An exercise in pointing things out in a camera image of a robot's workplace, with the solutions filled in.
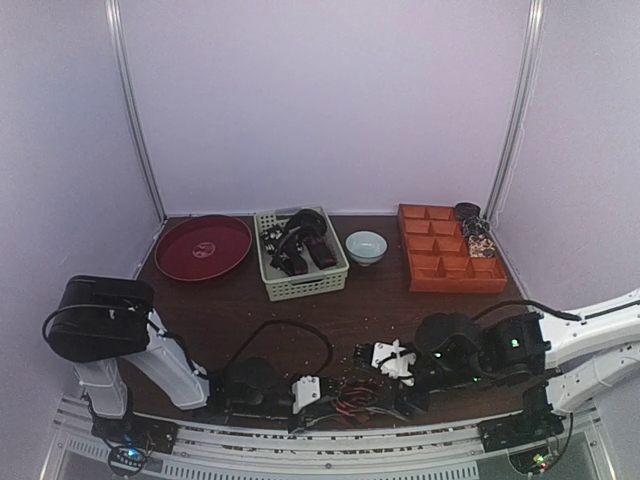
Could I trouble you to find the red navy striped tie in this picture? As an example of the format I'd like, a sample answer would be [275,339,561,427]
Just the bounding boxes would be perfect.
[330,381,391,428]

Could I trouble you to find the aluminium frame post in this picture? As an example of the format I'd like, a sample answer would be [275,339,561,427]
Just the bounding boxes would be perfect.
[104,0,168,222]
[485,0,546,225]

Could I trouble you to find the pale blue ceramic bowl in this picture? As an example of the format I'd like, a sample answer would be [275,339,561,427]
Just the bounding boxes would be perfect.
[345,231,388,267]

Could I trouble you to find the rolled dark tie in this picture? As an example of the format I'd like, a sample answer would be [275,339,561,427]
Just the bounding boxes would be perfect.
[454,202,481,222]

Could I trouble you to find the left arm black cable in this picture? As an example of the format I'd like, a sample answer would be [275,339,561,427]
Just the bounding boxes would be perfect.
[229,319,335,386]

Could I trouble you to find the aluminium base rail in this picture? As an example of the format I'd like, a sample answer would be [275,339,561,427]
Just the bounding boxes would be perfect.
[39,396,622,479]

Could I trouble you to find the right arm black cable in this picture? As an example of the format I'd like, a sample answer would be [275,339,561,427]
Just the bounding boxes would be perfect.
[472,298,584,326]

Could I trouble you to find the rolled patterned tie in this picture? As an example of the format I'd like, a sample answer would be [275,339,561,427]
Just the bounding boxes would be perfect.
[461,216,491,238]
[467,236,497,258]

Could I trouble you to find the orange compartment organizer box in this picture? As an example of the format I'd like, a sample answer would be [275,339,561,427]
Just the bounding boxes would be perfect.
[398,204,507,294]

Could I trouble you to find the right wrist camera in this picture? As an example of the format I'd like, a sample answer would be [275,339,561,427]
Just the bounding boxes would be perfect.
[353,339,417,387]

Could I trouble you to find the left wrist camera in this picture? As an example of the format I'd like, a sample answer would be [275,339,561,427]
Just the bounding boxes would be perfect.
[291,376,321,415]

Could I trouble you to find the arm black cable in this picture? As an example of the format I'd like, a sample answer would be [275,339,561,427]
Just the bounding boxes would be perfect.
[472,298,584,326]
[229,319,335,386]

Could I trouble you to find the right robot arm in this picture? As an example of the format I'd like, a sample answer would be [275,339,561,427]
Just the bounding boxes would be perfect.
[377,291,639,442]

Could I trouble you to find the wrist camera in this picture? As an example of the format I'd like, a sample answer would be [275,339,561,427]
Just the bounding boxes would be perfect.
[353,339,417,387]
[291,376,321,415]

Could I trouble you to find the dark ties in basket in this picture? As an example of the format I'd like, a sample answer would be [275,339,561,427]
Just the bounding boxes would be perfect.
[259,208,337,277]

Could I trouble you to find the beige plastic basket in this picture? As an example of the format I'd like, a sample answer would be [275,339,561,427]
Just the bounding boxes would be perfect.
[253,206,349,302]

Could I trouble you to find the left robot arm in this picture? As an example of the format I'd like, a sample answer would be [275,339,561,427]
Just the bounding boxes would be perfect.
[42,275,339,444]

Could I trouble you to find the right aluminium frame post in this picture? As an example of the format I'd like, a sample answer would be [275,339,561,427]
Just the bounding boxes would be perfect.
[485,0,546,225]

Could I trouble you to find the red round tray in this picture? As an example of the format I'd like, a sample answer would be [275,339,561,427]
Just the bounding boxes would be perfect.
[154,215,253,282]

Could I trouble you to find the left aluminium frame post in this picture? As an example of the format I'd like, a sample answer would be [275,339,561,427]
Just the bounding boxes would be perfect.
[104,0,168,222]

